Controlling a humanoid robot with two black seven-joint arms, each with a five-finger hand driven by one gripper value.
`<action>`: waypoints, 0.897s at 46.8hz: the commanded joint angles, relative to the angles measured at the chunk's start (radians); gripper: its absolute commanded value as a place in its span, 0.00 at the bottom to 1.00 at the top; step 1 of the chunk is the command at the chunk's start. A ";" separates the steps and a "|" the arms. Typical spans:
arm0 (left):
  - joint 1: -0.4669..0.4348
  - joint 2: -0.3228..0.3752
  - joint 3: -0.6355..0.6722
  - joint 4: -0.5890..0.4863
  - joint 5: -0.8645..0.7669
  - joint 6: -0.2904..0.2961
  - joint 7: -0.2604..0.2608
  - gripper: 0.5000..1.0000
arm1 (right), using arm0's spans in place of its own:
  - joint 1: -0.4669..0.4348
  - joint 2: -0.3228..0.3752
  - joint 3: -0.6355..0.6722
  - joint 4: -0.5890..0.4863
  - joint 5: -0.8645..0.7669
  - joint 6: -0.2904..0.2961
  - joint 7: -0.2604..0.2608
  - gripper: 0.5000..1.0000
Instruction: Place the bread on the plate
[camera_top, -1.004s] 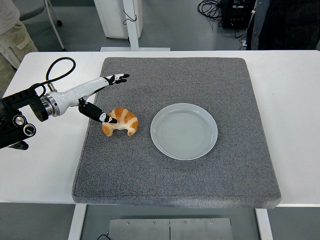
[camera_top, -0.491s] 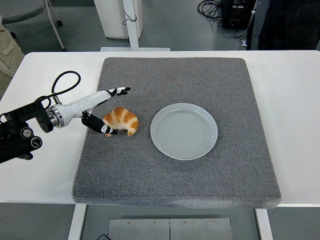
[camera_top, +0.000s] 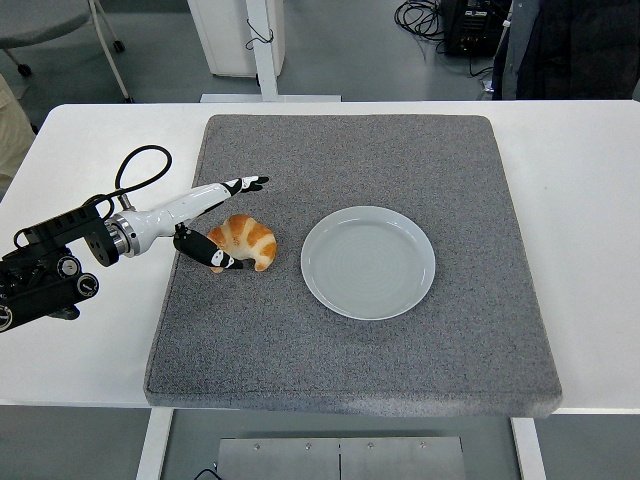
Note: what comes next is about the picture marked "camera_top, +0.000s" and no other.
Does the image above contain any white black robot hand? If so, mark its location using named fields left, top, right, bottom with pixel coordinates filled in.
left=130, top=174, right=271, bottom=273

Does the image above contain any golden croissant bread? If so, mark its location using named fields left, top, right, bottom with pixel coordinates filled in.
left=207, top=213, right=278, bottom=274

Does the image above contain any pale grey round plate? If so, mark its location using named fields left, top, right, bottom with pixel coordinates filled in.
left=299, top=205, right=436, bottom=322

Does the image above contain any grey metal plate with screws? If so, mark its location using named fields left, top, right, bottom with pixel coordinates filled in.
left=217, top=435, right=467, bottom=480

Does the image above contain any white cabinet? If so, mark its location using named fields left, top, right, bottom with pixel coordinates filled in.
left=187, top=0, right=286, bottom=79

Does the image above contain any person in beige clothing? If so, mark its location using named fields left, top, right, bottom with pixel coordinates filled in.
left=0, top=73, right=38, bottom=185

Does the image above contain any grey felt mat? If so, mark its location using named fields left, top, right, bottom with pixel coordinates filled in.
left=143, top=114, right=564, bottom=418

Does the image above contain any grey office chair on castors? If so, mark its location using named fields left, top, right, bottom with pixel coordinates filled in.
left=0, top=0, right=137, bottom=105

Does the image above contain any white table leg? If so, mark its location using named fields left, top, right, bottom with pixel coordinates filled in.
left=135, top=408, right=175, bottom=480
left=510, top=416, right=547, bottom=480

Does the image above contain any black equipment box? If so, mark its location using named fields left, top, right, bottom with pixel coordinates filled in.
left=438, top=0, right=512, bottom=58

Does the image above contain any person in dark clothing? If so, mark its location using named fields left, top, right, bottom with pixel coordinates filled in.
left=491, top=0, right=640, bottom=101

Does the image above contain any white post with flat base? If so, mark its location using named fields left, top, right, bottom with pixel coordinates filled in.
left=200, top=0, right=342, bottom=104

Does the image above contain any thin black hanging cable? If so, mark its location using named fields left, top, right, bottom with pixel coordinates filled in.
left=244, top=17, right=275, bottom=51

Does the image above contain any black floor cable bundle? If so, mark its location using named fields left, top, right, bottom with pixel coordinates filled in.
left=393, top=0, right=447, bottom=55

